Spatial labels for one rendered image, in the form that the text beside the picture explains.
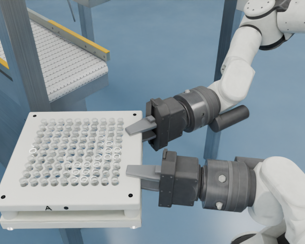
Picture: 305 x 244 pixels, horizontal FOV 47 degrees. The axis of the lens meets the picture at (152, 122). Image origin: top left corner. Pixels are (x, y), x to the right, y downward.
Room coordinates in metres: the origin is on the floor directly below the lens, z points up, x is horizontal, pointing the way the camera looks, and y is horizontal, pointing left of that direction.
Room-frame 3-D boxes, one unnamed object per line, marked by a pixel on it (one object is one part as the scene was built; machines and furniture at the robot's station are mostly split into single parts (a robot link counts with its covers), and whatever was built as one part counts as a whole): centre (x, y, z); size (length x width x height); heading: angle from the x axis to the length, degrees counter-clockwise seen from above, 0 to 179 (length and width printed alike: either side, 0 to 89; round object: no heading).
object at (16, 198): (0.47, 0.14, 1.07); 0.25 x 0.24 x 0.02; 0
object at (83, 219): (0.47, 0.14, 1.03); 0.24 x 0.24 x 0.02; 0
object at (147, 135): (0.54, 0.03, 1.06); 0.06 x 0.03 x 0.02; 124
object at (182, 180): (0.40, -0.07, 1.07); 0.12 x 0.10 x 0.13; 84
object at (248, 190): (0.41, -0.19, 1.06); 0.11 x 0.11 x 0.11; 84
